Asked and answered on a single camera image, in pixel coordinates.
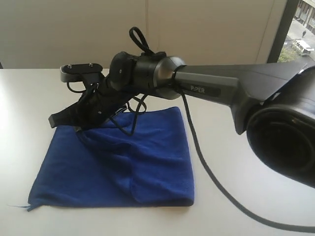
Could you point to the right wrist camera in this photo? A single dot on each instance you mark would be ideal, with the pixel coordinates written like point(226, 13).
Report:
point(90, 74)

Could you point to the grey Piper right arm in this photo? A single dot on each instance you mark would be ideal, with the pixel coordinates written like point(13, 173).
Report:
point(274, 103)

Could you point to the blue microfibre towel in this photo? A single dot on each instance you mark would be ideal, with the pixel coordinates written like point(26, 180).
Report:
point(103, 167)

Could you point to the dark window frame post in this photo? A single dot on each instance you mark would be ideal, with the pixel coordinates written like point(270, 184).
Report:
point(282, 30)

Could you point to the white van outside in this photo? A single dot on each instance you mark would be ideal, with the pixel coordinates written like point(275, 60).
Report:
point(303, 48)

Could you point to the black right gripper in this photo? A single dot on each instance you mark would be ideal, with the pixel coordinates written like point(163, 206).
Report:
point(94, 109)

